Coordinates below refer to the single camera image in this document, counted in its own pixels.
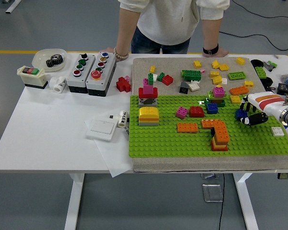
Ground white paper sheet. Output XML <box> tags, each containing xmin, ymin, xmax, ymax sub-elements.
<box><xmin>84</xmin><ymin>112</ymin><xmax>134</xmax><ymax>178</ymax></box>

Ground magenta brick with yellow cap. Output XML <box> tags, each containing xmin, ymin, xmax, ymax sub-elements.
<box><xmin>213</xmin><ymin>84</ymin><xmax>226</xmax><ymax>98</ymax></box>

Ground white plastic dish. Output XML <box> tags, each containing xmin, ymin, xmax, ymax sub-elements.
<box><xmin>32</xmin><ymin>48</ymin><xmax>68</xmax><ymax>72</ymax></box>

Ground black slope brick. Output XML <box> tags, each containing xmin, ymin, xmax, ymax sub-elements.
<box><xmin>179</xmin><ymin>81</ymin><xmax>190</xmax><ymax>94</ymax></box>

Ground bead bracelet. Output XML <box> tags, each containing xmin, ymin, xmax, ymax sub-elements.
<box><xmin>113</xmin><ymin>46</ymin><xmax>130</xmax><ymax>59</ymax></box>

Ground white wall switch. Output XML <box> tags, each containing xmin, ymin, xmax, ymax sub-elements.
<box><xmin>86</xmin><ymin>119</ymin><xmax>116</xmax><ymax>141</ymax></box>

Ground red wide brick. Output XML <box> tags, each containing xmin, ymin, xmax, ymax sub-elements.
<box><xmin>138</xmin><ymin>87</ymin><xmax>158</xmax><ymax>99</ymax></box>

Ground dark green frame brick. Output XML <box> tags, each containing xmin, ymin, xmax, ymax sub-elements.
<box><xmin>205</xmin><ymin>98</ymin><xmax>226</xmax><ymax>108</ymax></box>

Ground cream rocker switch box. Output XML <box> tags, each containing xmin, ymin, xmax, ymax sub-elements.
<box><xmin>16</xmin><ymin>66</ymin><xmax>49</xmax><ymax>90</ymax></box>

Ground red flat brick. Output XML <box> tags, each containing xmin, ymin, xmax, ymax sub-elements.
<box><xmin>211</xmin><ymin>143</ymin><xmax>229</xmax><ymax>152</ymax></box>

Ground green long brick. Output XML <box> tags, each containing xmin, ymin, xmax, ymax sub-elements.
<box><xmin>181</xmin><ymin>69</ymin><xmax>203</xmax><ymax>81</ymax></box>

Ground person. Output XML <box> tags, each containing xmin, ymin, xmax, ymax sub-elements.
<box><xmin>117</xmin><ymin>0</ymin><xmax>231</xmax><ymax>55</ymax></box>

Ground person's left hand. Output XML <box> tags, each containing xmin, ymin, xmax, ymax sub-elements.
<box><xmin>202</xmin><ymin>47</ymin><xmax>230</xmax><ymax>58</ymax></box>

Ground grey emergency-stop button box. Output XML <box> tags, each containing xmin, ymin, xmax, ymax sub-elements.
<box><xmin>85</xmin><ymin>51</ymin><xmax>117</xmax><ymax>97</ymax></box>

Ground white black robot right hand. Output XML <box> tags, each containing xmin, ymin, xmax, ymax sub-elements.
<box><xmin>235</xmin><ymin>92</ymin><xmax>288</xmax><ymax>127</ymax></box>

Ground dark metal gears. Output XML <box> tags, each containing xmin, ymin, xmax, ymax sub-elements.
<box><xmin>45</xmin><ymin>54</ymin><xmax>64</xmax><ymax>68</ymax></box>

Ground grey brick with dark slope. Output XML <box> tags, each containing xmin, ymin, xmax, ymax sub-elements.
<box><xmin>138</xmin><ymin>97</ymin><xmax>158</xmax><ymax>108</ymax></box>

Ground grey green small tool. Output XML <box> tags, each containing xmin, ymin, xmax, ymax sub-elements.
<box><xmin>263</xmin><ymin>60</ymin><xmax>278</xmax><ymax>72</ymax></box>

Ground pink tall brick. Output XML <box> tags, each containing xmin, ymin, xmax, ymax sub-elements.
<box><xmin>143</xmin><ymin>79</ymin><xmax>154</xmax><ymax>95</ymax></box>

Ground blue square brick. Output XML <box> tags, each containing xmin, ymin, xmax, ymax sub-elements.
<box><xmin>235</xmin><ymin>109</ymin><xmax>249</xmax><ymax>120</ymax></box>
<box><xmin>206</xmin><ymin>103</ymin><xmax>218</xmax><ymax>115</ymax></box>

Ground white table leg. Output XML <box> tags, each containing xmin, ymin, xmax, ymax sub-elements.
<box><xmin>64</xmin><ymin>173</ymin><xmax>85</xmax><ymax>230</ymax></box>
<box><xmin>232</xmin><ymin>172</ymin><xmax>259</xmax><ymax>230</ymax></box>

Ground black wristwatch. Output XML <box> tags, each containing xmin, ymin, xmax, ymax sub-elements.
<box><xmin>202</xmin><ymin>43</ymin><xmax>219</xmax><ymax>55</ymax></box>

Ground green flat plate brick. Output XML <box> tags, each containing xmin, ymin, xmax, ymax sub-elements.
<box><xmin>228</xmin><ymin>71</ymin><xmax>247</xmax><ymax>81</ymax></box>

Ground yellow dome brick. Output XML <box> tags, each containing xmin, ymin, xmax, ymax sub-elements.
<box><xmin>138</xmin><ymin>106</ymin><xmax>160</xmax><ymax>118</ymax></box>

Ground white pipe fitting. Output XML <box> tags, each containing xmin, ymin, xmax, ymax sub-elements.
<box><xmin>48</xmin><ymin>76</ymin><xmax>67</xmax><ymax>93</ymax></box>

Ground orange long brick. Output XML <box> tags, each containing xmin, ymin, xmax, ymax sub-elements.
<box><xmin>212</xmin><ymin>121</ymin><xmax>231</xmax><ymax>142</ymax></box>
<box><xmin>177</xmin><ymin>122</ymin><xmax>199</xmax><ymax>134</ymax></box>
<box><xmin>201</xmin><ymin>119</ymin><xmax>219</xmax><ymax>130</ymax></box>
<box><xmin>229</xmin><ymin>86</ymin><xmax>250</xmax><ymax>96</ymax></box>

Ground white flat plate brick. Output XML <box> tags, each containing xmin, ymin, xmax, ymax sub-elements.
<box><xmin>270</xmin><ymin>126</ymin><xmax>285</xmax><ymax>137</ymax></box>

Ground metal floor socket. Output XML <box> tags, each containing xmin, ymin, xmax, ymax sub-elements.
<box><xmin>202</xmin><ymin>184</ymin><xmax>224</xmax><ymax>203</ymax></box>

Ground grey furniture foot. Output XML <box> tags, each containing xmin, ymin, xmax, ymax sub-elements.
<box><xmin>5</xmin><ymin>0</ymin><xmax>22</xmax><ymax>14</ymax></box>

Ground person's right hand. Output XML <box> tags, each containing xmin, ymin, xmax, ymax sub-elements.
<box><xmin>99</xmin><ymin>49</ymin><xmax>130</xmax><ymax>63</ymax></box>

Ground green thin plate brick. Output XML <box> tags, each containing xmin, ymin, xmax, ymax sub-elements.
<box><xmin>207</xmin><ymin>91</ymin><xmax>230</xmax><ymax>101</ymax></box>

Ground red square brick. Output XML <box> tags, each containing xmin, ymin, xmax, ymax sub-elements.
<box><xmin>161</xmin><ymin>74</ymin><xmax>174</xmax><ymax>86</ymax></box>
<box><xmin>189</xmin><ymin>106</ymin><xmax>205</xmax><ymax>118</ymax></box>

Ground magenta square brick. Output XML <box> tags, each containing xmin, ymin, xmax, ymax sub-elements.
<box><xmin>175</xmin><ymin>106</ymin><xmax>189</xmax><ymax>120</ymax></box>

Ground white labelled roll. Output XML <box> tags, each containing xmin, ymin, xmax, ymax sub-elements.
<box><xmin>117</xmin><ymin>110</ymin><xmax>128</xmax><ymax>128</ymax></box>

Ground red cross brick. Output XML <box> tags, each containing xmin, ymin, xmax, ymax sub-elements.
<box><xmin>116</xmin><ymin>76</ymin><xmax>132</xmax><ymax>93</ymax></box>

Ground grey four-button box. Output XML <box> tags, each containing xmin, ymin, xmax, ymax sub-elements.
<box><xmin>66</xmin><ymin>53</ymin><xmax>96</xmax><ymax>93</ymax></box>

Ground grey-brown foam mat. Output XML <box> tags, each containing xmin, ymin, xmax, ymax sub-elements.
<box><xmin>132</xmin><ymin>57</ymin><xmax>288</xmax><ymax>173</ymax></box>

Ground black box device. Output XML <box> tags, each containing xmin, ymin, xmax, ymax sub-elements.
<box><xmin>277</xmin><ymin>82</ymin><xmax>288</xmax><ymax>95</ymax></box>

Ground green studded baseplate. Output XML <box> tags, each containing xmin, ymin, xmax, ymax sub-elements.
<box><xmin>129</xmin><ymin>94</ymin><xmax>288</xmax><ymax>158</ymax></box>

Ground thin black cable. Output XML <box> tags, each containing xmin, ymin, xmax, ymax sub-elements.
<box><xmin>218</xmin><ymin>173</ymin><xmax>225</xmax><ymax>230</ymax></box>

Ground black floor cable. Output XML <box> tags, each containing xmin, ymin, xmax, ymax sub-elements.
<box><xmin>230</xmin><ymin>0</ymin><xmax>288</xmax><ymax>20</ymax></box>
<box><xmin>218</xmin><ymin>30</ymin><xmax>288</xmax><ymax>51</ymax></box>

